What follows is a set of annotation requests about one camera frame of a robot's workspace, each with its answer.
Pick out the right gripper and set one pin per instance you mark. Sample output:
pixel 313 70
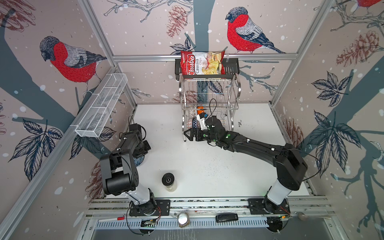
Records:
pixel 197 132

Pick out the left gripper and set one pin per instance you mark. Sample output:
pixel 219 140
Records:
pixel 147 147

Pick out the dark blue patterned bowl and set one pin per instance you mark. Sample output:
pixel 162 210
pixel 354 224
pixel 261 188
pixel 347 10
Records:
pixel 195 123

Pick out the blue floral bowl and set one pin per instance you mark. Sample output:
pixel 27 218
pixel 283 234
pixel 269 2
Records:
pixel 138 161

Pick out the orange plastic bowl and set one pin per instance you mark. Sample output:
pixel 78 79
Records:
pixel 201 112

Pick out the steel two-tier dish rack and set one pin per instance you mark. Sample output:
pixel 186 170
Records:
pixel 219 94

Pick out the red patterned bowl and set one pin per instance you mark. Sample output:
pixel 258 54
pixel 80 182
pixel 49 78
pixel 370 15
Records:
pixel 189 124

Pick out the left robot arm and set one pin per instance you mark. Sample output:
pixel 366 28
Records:
pixel 120 174

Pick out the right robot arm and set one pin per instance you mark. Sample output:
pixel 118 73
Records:
pixel 290 166

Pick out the black lidded glass jar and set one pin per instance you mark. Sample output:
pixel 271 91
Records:
pixel 169 182

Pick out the red cassava chips bag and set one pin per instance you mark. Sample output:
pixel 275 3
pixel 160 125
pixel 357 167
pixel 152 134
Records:
pixel 202 63

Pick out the round silver object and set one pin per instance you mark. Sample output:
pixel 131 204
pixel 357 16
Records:
pixel 183 219

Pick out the black remote device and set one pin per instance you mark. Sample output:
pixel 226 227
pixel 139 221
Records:
pixel 227 217

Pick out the white wire wall basket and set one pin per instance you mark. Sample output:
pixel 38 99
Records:
pixel 99 112

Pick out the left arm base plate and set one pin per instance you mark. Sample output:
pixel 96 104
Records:
pixel 161 208

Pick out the black wall basket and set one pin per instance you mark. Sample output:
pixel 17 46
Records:
pixel 231 66

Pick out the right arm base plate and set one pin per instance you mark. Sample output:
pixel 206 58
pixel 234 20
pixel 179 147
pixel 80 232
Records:
pixel 255 207

